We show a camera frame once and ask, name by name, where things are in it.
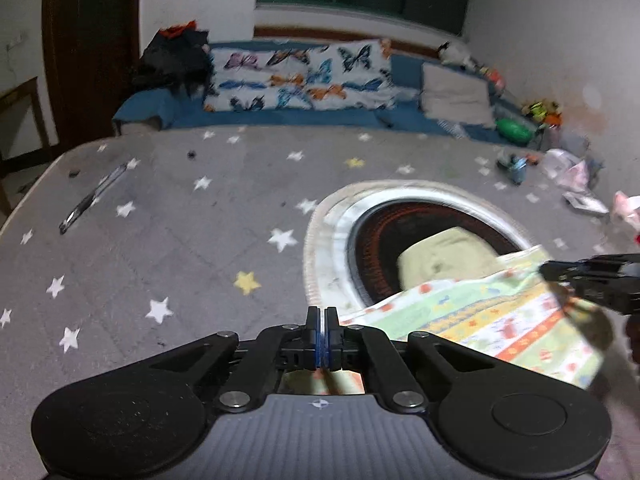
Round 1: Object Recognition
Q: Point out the dark wooden door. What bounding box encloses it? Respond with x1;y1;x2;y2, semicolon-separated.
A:
42;0;144;154

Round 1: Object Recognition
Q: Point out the green ball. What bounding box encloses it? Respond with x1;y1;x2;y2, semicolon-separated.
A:
495;118;535;146

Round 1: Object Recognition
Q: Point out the round white laundry basket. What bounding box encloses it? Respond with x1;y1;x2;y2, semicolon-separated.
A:
302;180;539;312

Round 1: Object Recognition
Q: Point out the silver pen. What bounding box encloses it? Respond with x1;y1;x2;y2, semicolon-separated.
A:
58;162;129;235

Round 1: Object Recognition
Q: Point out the grey cushion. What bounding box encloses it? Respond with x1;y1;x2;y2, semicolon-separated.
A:
420;62;497;129

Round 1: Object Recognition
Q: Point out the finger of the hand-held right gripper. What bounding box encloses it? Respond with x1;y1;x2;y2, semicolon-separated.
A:
539;259;581;286

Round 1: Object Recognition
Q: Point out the blue sofa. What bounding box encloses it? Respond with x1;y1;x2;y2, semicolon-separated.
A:
111;40;551;152

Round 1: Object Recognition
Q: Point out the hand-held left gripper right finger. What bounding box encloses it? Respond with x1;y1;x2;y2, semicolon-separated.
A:
323;306;497;414

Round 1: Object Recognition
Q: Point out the butterfly print pillow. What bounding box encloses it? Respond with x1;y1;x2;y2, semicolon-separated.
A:
202;45;321;113
300;39;394;111

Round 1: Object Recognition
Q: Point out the pile of dark clothes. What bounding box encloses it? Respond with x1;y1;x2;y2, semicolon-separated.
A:
132;27;214;97

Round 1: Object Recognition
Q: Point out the wooden wall rail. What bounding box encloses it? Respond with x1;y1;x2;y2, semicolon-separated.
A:
253;25;442;59

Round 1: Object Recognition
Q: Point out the orange cloth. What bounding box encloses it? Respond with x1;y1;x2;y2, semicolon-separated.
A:
160;20;199;41

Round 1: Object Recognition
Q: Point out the wooden chair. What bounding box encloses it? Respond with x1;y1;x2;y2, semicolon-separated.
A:
0;77;56;217

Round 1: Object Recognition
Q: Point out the grey star print table cover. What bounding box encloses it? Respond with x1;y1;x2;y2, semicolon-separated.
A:
0;122;640;480

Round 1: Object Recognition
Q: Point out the yellow green toy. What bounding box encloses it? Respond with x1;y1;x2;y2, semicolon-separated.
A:
521;101;564;128

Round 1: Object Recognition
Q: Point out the white and black plush toy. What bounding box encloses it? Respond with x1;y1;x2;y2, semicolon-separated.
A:
437;41;477;69

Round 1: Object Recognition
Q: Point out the blue toy camera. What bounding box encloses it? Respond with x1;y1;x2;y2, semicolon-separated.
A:
496;154;531;186

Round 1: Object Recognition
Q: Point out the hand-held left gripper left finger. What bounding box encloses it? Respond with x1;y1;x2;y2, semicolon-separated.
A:
145;306;324;414

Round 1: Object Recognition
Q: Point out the striped patterned green garment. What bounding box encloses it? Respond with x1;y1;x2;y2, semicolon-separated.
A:
340;227;609;392

